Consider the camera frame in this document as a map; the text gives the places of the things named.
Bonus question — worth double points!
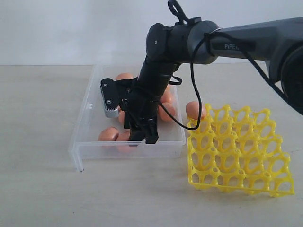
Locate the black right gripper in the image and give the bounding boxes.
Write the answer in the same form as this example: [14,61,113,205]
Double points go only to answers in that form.
[118,78,159,144]

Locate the clear plastic storage box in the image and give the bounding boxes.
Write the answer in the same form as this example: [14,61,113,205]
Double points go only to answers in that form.
[68,62,186,172]

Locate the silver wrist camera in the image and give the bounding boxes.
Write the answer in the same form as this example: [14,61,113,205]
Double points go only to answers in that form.
[100,78,119,118]

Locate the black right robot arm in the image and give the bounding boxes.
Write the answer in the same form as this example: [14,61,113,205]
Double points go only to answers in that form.
[120,17,303,144]

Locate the yellow plastic egg tray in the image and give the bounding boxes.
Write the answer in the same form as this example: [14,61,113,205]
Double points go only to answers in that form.
[187,104,294,197]

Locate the black camera cable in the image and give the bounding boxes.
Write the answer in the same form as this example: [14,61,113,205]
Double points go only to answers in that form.
[156,0,303,130]

